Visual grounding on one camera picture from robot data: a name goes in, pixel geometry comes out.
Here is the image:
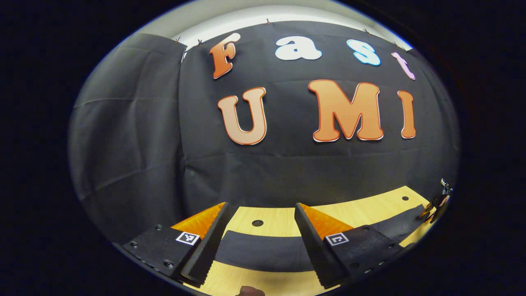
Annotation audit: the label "dark grey jeans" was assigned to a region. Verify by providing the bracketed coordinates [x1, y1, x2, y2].
[215, 204, 429, 273]

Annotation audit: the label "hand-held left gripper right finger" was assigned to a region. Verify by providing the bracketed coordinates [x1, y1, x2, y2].
[294, 202, 404, 289]

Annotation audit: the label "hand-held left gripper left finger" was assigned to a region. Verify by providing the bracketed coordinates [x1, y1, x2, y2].
[122, 202, 230, 287]

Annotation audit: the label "black backdrop cloth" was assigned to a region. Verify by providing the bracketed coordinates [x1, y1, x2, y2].
[68, 21, 460, 243]

